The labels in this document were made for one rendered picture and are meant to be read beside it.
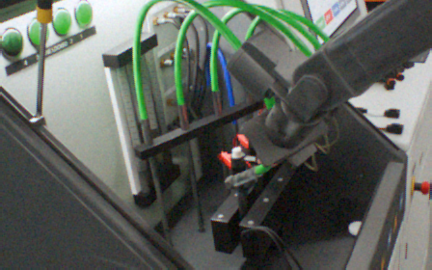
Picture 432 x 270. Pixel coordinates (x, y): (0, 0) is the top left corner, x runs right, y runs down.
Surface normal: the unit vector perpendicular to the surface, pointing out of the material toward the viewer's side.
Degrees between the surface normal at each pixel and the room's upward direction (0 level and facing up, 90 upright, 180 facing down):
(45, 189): 90
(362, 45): 88
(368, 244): 0
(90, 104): 90
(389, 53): 96
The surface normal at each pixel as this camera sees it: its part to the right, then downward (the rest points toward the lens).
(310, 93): -0.63, 0.52
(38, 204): -0.45, 0.44
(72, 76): 0.89, 0.11
